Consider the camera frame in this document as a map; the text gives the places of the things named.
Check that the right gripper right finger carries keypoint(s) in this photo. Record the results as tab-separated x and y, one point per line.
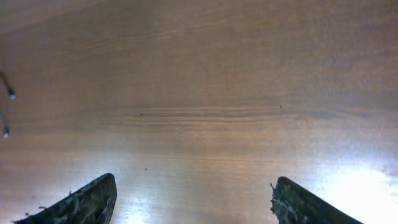
293	204

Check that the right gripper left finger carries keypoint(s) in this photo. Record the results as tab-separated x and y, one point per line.
92	204

